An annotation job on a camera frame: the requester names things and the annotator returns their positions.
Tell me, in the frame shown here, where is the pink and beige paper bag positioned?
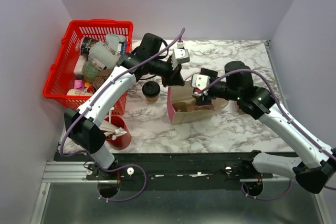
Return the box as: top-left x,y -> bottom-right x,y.
166,75 -> 229,125

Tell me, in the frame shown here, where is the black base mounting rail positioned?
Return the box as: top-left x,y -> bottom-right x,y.
54,153 -> 272,196

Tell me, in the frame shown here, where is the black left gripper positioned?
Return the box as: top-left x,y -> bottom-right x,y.
149,57 -> 185,88

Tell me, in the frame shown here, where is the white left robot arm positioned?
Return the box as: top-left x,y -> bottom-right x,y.
64,29 -> 185,179

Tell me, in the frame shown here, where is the red cylindrical straw holder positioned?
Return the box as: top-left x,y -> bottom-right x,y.
106,115 -> 131,151

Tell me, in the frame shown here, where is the blue book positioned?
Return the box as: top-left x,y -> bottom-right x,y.
118,41 -> 128,55

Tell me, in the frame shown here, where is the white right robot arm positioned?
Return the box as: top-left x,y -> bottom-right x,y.
191,61 -> 335,194

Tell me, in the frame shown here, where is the brown round lidded box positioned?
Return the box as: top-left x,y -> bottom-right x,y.
93,69 -> 113,90

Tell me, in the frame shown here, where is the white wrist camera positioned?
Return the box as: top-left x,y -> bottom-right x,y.
172,48 -> 190,69
191,74 -> 210,97

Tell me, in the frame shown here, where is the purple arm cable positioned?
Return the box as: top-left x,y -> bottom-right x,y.
194,68 -> 336,200
59,27 -> 186,202

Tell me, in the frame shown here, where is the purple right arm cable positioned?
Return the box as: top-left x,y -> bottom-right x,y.
194,68 -> 336,200

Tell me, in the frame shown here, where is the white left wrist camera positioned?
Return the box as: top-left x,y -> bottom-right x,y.
172,48 -> 190,69

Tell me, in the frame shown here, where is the red plastic shopping basket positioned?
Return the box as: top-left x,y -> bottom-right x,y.
43,19 -> 133,110

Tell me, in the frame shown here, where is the pink small packet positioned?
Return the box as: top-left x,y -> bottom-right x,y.
73,80 -> 85,90

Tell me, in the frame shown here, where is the aluminium frame rail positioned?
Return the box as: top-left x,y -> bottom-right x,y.
42,161 -> 97,183

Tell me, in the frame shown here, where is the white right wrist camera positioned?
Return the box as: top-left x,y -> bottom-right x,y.
191,74 -> 210,97

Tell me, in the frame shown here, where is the black plastic cup lid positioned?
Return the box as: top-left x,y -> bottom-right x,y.
142,81 -> 161,98

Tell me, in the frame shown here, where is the dark printed can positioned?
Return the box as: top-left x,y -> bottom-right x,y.
79,37 -> 99,57

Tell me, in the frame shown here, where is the brown paper coffee cup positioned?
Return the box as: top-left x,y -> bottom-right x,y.
145,95 -> 159,103

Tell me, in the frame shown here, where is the grey cloth pouch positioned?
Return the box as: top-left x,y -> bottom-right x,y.
88,34 -> 127,71

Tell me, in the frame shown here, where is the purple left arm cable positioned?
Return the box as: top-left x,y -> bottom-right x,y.
59,27 -> 186,202

